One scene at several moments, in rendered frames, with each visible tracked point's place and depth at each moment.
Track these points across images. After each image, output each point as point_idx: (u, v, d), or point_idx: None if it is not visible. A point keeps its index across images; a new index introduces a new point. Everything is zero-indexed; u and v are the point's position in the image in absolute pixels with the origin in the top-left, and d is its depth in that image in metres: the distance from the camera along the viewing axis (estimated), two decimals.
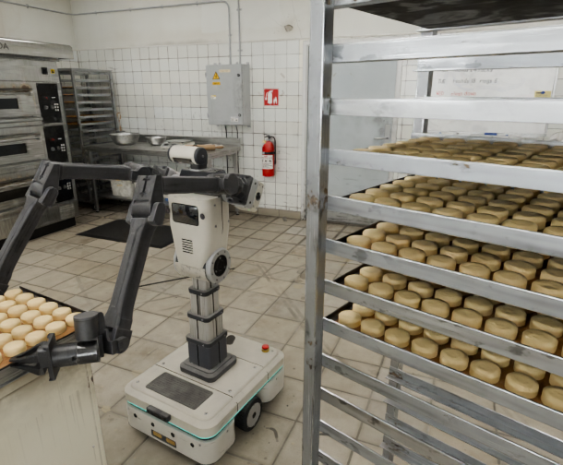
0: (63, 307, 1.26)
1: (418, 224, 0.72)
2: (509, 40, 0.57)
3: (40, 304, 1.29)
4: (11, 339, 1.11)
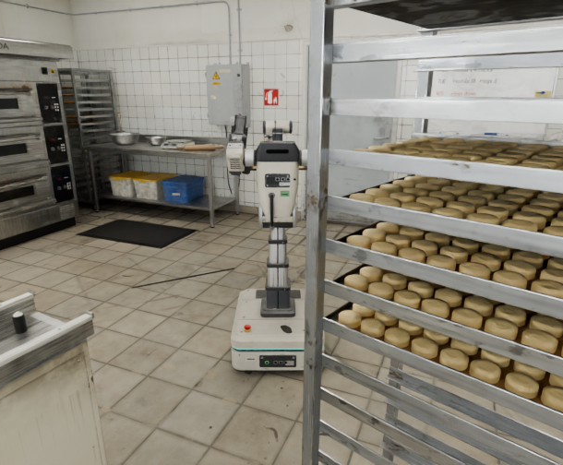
0: None
1: (418, 224, 0.72)
2: (509, 40, 0.57)
3: None
4: None
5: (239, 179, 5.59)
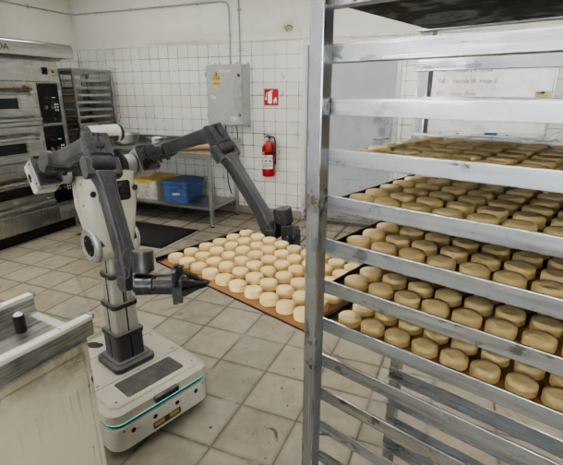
0: (228, 235, 1.52)
1: (418, 224, 0.72)
2: (509, 40, 0.57)
3: (212, 244, 1.45)
4: (268, 246, 1.44)
5: None
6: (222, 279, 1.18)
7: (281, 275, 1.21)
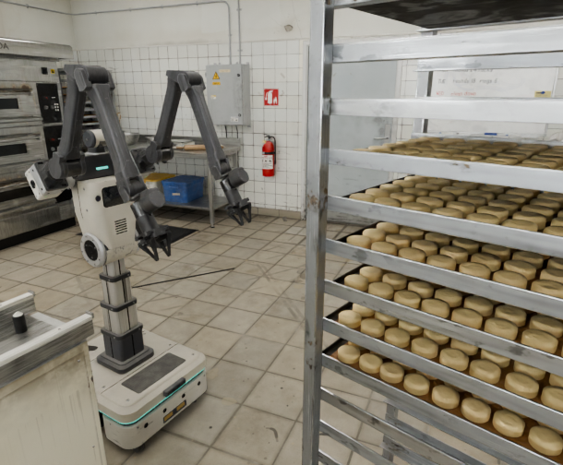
0: None
1: (418, 224, 0.72)
2: (509, 40, 0.57)
3: None
4: None
5: None
6: (449, 399, 0.81)
7: None
